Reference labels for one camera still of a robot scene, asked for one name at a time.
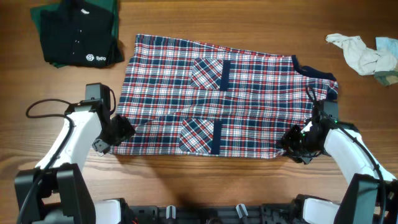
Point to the black folded polo shirt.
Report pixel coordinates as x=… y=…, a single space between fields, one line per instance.
x=74 y=34

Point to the green folded shirt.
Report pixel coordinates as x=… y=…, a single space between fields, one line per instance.
x=115 y=18

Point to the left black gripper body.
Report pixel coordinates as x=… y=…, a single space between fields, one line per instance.
x=114 y=134

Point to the olive green cloth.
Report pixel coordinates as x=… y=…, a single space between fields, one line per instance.
x=386 y=78

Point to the light blue cloth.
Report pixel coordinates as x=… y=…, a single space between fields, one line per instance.
x=385 y=43

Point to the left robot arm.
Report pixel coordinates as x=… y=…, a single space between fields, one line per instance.
x=54 y=191

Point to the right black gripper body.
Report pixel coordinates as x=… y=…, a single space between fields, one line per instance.
x=290 y=143

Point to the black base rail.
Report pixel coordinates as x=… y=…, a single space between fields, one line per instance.
x=265 y=214

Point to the beige crumpled cloth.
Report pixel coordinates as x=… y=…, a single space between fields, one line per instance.
x=359 y=57

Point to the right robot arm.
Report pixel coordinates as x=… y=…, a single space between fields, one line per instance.
x=371 y=196

